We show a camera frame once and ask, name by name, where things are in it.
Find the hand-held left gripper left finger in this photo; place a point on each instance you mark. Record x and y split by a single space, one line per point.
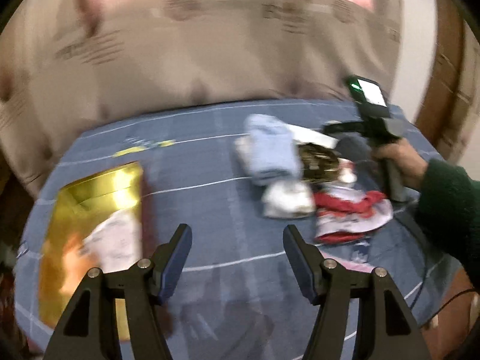
175 264

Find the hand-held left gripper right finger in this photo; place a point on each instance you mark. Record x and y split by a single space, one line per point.
300 266

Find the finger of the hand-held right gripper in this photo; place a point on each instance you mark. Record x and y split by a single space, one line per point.
354 148
339 128

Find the dark sequin scrunchie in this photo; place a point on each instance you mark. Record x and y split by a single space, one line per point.
318 161

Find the red white sleep mask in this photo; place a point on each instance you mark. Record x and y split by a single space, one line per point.
348 213

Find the light blue cloth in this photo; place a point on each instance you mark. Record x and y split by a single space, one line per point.
270 146

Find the gold tin box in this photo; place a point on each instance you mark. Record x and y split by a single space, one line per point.
101 191

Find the person's right forearm green sleeve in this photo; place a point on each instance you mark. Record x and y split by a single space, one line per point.
450 210

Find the person's right hand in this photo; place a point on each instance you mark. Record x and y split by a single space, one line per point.
405 159

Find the white green tissue packet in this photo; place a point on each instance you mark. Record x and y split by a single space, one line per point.
311 135

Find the white printed cloth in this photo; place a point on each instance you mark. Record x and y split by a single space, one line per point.
116 240

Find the blue checked bed sheet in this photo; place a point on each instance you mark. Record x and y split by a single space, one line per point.
225 202

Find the wooden wardrobe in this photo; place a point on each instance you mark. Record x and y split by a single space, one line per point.
450 82

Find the orange plush toy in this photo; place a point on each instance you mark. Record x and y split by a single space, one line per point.
77 262

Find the beige leaf print curtain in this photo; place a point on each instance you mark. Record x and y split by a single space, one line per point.
187 52

